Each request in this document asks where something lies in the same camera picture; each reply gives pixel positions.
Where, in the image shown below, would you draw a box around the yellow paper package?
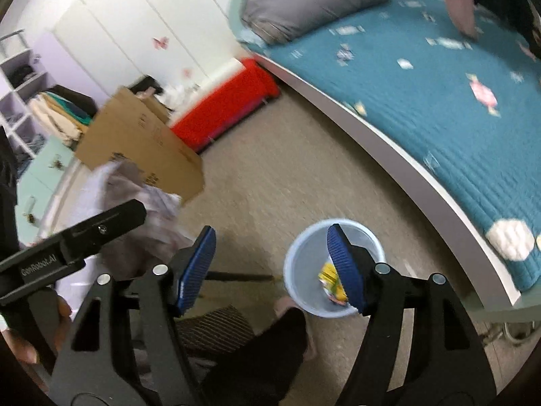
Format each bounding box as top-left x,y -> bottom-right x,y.
318,260 -> 349,306

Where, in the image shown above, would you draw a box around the light blue trash bin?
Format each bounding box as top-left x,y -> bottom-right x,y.
282,218 -> 387,319

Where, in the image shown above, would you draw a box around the person's left hand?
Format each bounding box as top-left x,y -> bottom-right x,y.
0,295 -> 73,368

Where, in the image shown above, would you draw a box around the mint drawer cabinet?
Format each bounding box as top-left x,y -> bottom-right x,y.
16,137 -> 79,246

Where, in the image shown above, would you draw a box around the pink plaid cloth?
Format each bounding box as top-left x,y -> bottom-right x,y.
56,160 -> 194,311

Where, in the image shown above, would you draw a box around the person's black trouser leg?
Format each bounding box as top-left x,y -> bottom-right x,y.
201,320 -> 304,405

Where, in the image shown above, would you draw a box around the pink slipper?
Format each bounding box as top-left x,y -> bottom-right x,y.
274,296 -> 317,361

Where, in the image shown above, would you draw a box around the hanging clothes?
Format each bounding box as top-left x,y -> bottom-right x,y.
27,93 -> 88,147

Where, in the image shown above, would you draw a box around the brown cardboard box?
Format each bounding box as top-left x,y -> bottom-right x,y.
75,86 -> 205,202

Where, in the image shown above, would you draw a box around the lilac open shelf unit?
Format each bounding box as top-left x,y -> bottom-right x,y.
1,29 -> 53,159

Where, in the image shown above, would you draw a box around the teal quilted bed mattress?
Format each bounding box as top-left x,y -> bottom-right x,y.
252,0 -> 540,291

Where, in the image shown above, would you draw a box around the red covered bench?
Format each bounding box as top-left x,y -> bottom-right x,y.
169,58 -> 280,153

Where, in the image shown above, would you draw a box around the white wardrobe with butterflies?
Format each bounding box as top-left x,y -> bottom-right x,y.
54,0 -> 241,93

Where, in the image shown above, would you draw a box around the grey pillow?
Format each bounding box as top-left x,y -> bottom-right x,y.
242,0 -> 390,45

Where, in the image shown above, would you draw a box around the white bed frame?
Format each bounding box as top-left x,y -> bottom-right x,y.
254,53 -> 521,311

